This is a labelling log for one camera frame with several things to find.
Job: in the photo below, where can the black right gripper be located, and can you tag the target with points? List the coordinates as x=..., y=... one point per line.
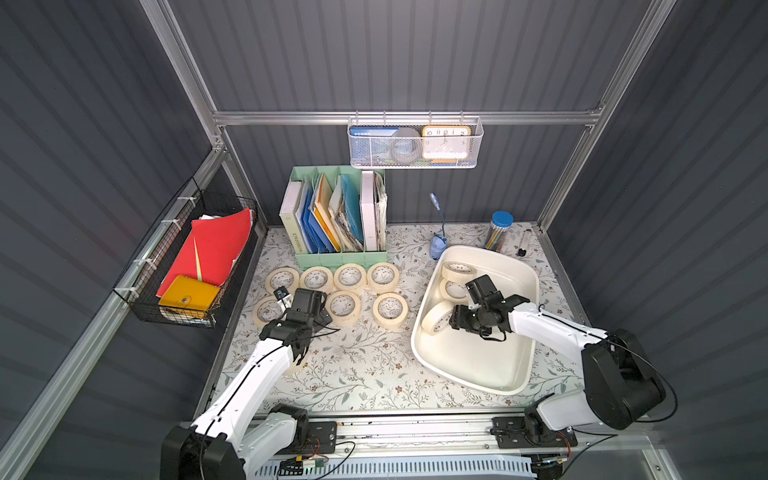
x=459, y=321

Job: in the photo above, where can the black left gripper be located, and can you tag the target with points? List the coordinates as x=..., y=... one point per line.
x=285, y=303

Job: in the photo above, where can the cream masking tape roll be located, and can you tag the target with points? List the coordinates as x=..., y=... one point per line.
x=383, y=277
x=286, y=277
x=350, y=277
x=453, y=291
x=344, y=308
x=318, y=278
x=269, y=309
x=458, y=272
x=390, y=311
x=437, y=318

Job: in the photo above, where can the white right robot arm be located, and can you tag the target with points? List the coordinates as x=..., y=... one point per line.
x=619, y=384

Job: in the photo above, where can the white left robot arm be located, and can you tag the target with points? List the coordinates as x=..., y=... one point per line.
x=219, y=444

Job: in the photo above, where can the white plastic storage box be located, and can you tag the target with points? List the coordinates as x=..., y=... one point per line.
x=459, y=331

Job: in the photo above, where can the blue box in basket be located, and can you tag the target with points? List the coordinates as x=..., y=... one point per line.
x=370, y=145

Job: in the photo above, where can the grey tape roll in basket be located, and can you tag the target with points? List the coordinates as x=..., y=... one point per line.
x=405, y=145

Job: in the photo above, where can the mint green file organizer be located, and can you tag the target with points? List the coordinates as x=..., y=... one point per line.
x=334, y=260

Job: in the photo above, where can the blue folder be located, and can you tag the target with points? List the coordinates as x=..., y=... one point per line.
x=315, y=237

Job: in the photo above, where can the floral patterned table mat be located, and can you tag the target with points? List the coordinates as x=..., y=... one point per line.
x=368, y=368

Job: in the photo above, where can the clear tube of coloured pencils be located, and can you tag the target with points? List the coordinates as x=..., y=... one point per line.
x=500, y=223

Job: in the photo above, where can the cream book with black lettering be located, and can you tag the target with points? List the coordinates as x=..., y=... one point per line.
x=290, y=217

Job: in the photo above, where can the red paper folder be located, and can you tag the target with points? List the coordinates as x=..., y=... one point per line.
x=211, y=249

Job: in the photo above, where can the yellow wallet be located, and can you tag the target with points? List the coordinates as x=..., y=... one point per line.
x=188, y=294

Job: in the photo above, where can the white binder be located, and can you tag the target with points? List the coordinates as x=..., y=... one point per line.
x=368, y=211

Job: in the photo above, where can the yellow white alarm clock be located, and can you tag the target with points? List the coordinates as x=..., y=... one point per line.
x=446, y=143

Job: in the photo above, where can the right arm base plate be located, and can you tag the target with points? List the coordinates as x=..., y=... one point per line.
x=517, y=432

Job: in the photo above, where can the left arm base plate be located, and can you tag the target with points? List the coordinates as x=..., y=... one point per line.
x=314, y=437

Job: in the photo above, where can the black wire side basket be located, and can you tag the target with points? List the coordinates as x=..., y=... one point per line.
x=145, y=274

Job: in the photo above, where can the white slotted cable duct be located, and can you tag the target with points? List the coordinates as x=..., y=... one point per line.
x=416, y=467

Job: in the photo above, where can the white wire wall basket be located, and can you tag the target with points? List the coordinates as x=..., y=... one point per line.
x=418, y=122

